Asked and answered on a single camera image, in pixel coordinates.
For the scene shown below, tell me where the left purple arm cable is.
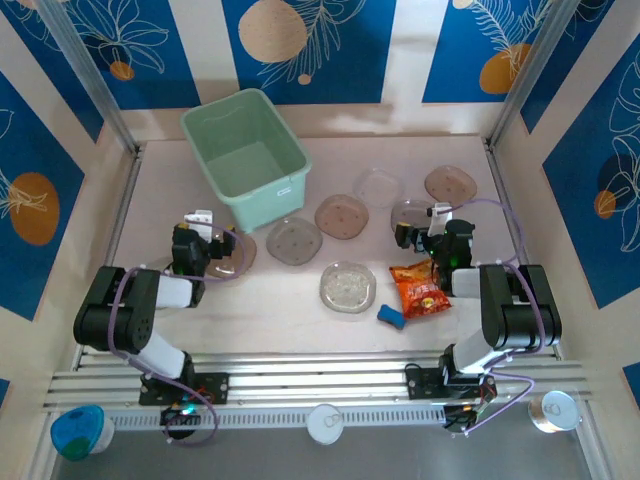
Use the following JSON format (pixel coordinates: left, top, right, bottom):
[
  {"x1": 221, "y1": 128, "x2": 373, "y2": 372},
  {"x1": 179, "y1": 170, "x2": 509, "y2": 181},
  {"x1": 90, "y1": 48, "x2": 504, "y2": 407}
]
[{"x1": 108, "y1": 230, "x2": 247, "y2": 448}]

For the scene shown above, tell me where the blue lidded white container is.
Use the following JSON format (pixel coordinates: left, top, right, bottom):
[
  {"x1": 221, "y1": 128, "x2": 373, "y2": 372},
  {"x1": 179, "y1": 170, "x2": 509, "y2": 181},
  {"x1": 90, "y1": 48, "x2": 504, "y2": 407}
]
[{"x1": 49, "y1": 404, "x2": 115, "y2": 461}]

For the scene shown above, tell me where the white round cap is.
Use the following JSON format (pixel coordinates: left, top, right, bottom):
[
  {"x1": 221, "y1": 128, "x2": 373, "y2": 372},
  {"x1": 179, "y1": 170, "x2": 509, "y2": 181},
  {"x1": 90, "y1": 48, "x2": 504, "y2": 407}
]
[{"x1": 306, "y1": 403, "x2": 345, "y2": 446}]

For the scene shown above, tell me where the clear square plate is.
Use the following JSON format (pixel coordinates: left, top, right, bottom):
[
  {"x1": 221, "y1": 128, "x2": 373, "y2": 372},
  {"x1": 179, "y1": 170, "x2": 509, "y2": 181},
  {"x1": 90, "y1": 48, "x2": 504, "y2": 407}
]
[
  {"x1": 353, "y1": 168, "x2": 406, "y2": 208},
  {"x1": 319, "y1": 260, "x2": 378, "y2": 316}
]

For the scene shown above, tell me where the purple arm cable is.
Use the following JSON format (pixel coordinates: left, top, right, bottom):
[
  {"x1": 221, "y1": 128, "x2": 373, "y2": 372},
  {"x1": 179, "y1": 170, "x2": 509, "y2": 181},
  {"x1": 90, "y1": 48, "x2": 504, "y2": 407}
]
[
  {"x1": 108, "y1": 230, "x2": 247, "y2": 448},
  {"x1": 447, "y1": 198, "x2": 549, "y2": 436}
]

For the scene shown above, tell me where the brown translucent square plate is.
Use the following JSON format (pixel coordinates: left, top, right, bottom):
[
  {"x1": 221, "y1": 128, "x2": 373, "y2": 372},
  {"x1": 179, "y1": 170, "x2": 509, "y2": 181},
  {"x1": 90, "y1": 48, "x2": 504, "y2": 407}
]
[
  {"x1": 314, "y1": 194, "x2": 370, "y2": 241},
  {"x1": 424, "y1": 165, "x2": 478, "y2": 206},
  {"x1": 205, "y1": 232, "x2": 258, "y2": 282}
]

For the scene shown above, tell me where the green plastic bin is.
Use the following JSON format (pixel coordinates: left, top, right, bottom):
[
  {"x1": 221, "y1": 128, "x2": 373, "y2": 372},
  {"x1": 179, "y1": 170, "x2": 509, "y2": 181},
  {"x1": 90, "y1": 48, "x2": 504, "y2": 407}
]
[{"x1": 180, "y1": 88, "x2": 313, "y2": 234}]

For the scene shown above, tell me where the aluminium frame post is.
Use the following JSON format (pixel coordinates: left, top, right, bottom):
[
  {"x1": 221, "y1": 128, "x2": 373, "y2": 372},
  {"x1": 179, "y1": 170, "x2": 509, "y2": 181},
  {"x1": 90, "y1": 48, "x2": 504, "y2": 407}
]
[
  {"x1": 37, "y1": 0, "x2": 144, "y2": 154},
  {"x1": 487, "y1": 0, "x2": 584, "y2": 151}
]

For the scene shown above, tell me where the right aluminium frame post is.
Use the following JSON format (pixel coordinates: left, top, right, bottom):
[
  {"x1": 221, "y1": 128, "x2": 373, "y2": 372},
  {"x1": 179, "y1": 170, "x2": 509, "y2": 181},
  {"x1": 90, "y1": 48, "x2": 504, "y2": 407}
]
[{"x1": 487, "y1": 0, "x2": 584, "y2": 151}]

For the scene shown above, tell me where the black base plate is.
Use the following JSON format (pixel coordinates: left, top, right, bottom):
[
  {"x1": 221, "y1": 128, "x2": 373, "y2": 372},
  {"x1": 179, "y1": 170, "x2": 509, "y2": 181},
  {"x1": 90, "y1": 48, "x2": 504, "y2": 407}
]
[
  {"x1": 138, "y1": 372, "x2": 231, "y2": 406},
  {"x1": 405, "y1": 366, "x2": 496, "y2": 401}
]

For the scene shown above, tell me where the right base circuit board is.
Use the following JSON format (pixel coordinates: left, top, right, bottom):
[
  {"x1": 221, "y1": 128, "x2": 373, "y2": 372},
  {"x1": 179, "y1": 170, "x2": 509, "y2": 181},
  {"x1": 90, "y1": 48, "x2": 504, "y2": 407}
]
[{"x1": 443, "y1": 404, "x2": 484, "y2": 434}]

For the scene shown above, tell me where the orange chips bag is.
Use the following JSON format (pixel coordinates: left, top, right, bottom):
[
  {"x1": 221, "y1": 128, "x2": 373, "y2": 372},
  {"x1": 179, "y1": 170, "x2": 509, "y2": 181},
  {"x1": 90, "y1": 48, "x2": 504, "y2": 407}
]
[{"x1": 389, "y1": 258, "x2": 453, "y2": 321}]

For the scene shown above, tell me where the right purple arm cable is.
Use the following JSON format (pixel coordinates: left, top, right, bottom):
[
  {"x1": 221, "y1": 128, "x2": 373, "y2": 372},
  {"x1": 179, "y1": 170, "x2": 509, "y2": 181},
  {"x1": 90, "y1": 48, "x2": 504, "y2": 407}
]
[{"x1": 447, "y1": 198, "x2": 549, "y2": 436}]

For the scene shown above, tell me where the left aluminium frame post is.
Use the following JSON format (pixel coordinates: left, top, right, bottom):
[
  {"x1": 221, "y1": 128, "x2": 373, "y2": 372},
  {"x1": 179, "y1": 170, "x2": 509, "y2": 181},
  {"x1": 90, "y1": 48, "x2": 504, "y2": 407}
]
[{"x1": 37, "y1": 0, "x2": 144, "y2": 154}]

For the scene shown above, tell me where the blue sponge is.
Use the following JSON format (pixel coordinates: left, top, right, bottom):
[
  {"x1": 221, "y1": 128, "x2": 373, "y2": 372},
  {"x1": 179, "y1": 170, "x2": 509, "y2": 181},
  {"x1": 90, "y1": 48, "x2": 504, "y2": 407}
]
[{"x1": 376, "y1": 303, "x2": 407, "y2": 332}]

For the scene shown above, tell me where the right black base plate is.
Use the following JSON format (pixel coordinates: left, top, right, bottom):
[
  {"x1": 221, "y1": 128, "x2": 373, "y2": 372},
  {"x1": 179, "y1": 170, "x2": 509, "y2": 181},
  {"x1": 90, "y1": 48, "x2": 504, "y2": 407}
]
[{"x1": 405, "y1": 366, "x2": 496, "y2": 401}]

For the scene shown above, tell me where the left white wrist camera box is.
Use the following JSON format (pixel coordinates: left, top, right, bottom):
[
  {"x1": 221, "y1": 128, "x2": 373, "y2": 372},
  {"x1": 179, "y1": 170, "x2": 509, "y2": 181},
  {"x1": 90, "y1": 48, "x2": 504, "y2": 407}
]
[{"x1": 183, "y1": 208, "x2": 215, "y2": 236}]

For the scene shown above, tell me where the silver pull-tab can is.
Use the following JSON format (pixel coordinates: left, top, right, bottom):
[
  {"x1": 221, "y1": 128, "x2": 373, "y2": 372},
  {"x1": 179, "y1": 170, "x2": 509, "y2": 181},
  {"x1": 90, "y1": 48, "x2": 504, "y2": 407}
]
[{"x1": 527, "y1": 389, "x2": 583, "y2": 434}]

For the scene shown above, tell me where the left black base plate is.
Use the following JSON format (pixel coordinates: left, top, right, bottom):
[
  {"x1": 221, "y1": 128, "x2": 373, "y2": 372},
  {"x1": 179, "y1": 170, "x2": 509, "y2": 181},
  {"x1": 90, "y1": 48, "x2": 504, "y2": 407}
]
[{"x1": 138, "y1": 372, "x2": 231, "y2": 406}]

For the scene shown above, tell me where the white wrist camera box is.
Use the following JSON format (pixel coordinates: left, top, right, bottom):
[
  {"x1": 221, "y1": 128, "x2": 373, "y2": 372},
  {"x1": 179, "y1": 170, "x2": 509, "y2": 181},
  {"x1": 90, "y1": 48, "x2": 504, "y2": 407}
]
[
  {"x1": 428, "y1": 202, "x2": 454, "y2": 236},
  {"x1": 183, "y1": 208, "x2": 215, "y2": 236}
]

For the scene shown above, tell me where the aluminium mounting rail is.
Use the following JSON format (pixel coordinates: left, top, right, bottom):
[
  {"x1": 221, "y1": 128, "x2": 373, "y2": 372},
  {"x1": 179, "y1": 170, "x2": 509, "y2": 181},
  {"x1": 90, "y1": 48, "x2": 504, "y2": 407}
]
[{"x1": 42, "y1": 352, "x2": 599, "y2": 414}]

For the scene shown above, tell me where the white slotted cable duct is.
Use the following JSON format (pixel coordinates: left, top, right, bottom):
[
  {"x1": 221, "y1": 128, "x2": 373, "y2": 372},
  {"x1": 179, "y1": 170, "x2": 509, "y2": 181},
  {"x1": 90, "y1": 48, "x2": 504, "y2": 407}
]
[{"x1": 107, "y1": 407, "x2": 449, "y2": 429}]

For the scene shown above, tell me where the base circuit board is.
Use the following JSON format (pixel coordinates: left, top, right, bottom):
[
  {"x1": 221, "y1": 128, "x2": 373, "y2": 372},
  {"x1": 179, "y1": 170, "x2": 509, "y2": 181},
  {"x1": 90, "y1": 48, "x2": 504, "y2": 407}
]
[
  {"x1": 159, "y1": 404, "x2": 201, "y2": 429},
  {"x1": 443, "y1": 404, "x2": 484, "y2": 434}
]

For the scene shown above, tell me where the left base circuit board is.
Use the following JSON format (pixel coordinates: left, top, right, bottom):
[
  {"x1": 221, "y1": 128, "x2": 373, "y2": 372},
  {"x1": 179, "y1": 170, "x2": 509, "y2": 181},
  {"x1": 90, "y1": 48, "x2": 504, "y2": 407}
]
[{"x1": 159, "y1": 404, "x2": 201, "y2": 429}]

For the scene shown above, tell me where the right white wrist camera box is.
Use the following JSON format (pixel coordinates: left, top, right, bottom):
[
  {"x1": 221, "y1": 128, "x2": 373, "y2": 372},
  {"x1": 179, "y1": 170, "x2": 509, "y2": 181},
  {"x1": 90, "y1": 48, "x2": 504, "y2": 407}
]
[{"x1": 428, "y1": 202, "x2": 454, "y2": 236}]

